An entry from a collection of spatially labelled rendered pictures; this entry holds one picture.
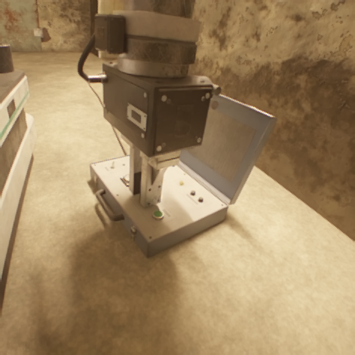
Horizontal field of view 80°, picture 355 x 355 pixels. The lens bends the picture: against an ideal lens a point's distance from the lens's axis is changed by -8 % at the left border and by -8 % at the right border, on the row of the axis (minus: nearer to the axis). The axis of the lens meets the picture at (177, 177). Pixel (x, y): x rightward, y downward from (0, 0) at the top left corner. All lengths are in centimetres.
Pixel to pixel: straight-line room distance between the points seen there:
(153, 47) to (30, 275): 52
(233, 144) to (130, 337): 54
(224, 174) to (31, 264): 56
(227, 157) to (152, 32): 43
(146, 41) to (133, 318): 50
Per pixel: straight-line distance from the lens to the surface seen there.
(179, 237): 60
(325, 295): 69
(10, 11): 427
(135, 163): 58
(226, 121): 72
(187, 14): 46
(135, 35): 43
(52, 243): 65
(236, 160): 69
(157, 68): 43
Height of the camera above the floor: 47
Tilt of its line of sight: 33 degrees down
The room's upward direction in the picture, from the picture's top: 9 degrees clockwise
